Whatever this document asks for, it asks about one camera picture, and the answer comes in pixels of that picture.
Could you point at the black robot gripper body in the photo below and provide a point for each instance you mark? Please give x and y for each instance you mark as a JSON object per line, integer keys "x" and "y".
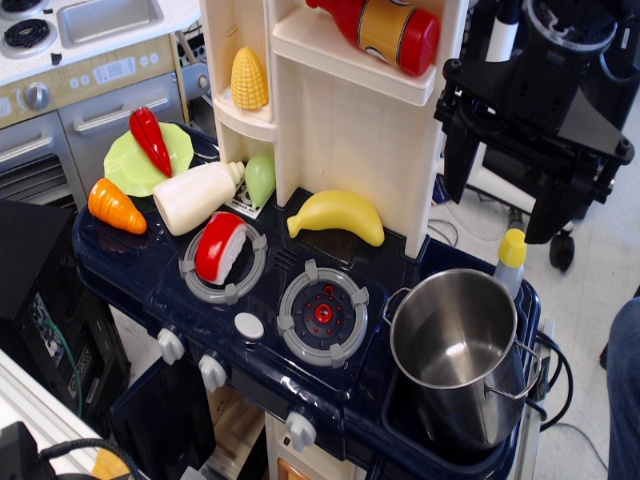
{"x": 532, "y": 107}

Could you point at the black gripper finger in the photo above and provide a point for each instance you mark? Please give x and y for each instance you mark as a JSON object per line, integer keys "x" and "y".
{"x": 459, "y": 157}
{"x": 558, "y": 201}

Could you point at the red white toy sushi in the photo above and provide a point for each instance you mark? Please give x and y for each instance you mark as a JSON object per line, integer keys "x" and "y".
{"x": 219, "y": 247}

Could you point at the stainless steel pot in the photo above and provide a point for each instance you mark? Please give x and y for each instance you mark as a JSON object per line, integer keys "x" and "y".
{"x": 453, "y": 337}

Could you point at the yellow capped clear bottle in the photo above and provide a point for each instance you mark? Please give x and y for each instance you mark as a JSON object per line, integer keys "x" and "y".
{"x": 512, "y": 252}

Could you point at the cream toy kitchen shelf tower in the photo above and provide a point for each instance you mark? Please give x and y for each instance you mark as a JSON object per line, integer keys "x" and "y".
{"x": 337, "y": 118}

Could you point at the red toy ketchup bottle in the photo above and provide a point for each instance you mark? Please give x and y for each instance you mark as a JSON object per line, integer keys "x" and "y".
{"x": 396, "y": 32}

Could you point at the yellow toy banana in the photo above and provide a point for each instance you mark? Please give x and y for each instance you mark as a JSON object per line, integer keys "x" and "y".
{"x": 342, "y": 210}

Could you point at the blue jeans leg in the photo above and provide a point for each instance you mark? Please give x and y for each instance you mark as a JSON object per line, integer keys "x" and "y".
{"x": 623, "y": 393}

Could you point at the light green toy pear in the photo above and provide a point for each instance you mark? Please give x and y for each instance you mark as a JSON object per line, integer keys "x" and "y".
{"x": 260, "y": 179}

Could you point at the grey right toy burner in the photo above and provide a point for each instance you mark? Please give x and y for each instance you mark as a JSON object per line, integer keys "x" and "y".
{"x": 323, "y": 316}

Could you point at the grey toy burner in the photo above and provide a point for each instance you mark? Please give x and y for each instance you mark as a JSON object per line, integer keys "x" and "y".
{"x": 245, "y": 273}
{"x": 323, "y": 316}

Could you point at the yellow toy corn cob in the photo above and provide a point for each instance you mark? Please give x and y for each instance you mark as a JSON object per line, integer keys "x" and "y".
{"x": 249, "y": 84}

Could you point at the navy blue toy kitchen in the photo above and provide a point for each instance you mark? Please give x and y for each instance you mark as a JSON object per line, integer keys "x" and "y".
{"x": 365, "y": 412}

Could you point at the grey left toy burner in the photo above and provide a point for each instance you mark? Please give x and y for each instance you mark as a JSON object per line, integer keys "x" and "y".
{"x": 245, "y": 273}

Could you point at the grey round stove button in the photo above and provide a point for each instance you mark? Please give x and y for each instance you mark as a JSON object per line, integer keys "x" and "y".
{"x": 249, "y": 326}

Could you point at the white toy mayonnaise bottle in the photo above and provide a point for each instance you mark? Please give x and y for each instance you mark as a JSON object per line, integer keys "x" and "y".
{"x": 187, "y": 200}

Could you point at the red toy chili pepper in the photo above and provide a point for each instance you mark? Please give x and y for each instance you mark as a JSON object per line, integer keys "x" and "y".
{"x": 146, "y": 131}

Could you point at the grey right stove knob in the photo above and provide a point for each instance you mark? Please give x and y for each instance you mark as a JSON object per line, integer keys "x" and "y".
{"x": 301, "y": 431}

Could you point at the grey stove knob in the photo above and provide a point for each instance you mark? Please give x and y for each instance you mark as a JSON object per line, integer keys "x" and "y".
{"x": 214, "y": 375}
{"x": 301, "y": 431}
{"x": 170, "y": 346}

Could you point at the grey middle stove knob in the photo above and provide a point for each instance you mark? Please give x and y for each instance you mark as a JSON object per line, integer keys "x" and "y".
{"x": 214, "y": 375}

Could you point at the light green toy plate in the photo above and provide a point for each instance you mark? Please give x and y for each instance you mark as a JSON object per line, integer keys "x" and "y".
{"x": 128, "y": 167}

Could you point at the grey left stove knob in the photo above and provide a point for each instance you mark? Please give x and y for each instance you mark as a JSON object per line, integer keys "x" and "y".
{"x": 170, "y": 346}

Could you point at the orange toy carrot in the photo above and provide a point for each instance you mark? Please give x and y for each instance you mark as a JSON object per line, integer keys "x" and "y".
{"x": 112, "y": 206}

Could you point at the black box left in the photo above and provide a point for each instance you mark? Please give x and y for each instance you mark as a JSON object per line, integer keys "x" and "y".
{"x": 59, "y": 332}

